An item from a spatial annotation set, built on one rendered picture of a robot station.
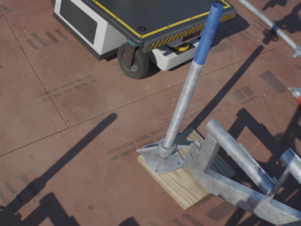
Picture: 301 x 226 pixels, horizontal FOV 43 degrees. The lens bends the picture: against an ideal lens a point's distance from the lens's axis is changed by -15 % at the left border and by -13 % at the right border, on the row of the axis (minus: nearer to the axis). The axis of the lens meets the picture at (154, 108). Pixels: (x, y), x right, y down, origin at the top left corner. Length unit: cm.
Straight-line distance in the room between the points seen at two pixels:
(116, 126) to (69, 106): 23
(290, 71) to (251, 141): 72
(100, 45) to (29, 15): 62
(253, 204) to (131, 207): 49
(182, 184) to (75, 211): 45
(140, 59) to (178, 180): 57
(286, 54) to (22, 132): 171
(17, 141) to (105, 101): 48
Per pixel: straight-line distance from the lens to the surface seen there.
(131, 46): 192
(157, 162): 174
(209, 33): 130
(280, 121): 219
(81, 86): 198
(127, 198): 165
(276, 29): 282
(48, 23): 235
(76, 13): 209
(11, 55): 215
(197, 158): 155
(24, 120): 183
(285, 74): 251
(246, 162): 137
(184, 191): 170
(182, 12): 202
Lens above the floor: 141
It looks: 46 degrees down
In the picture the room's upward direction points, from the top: 18 degrees clockwise
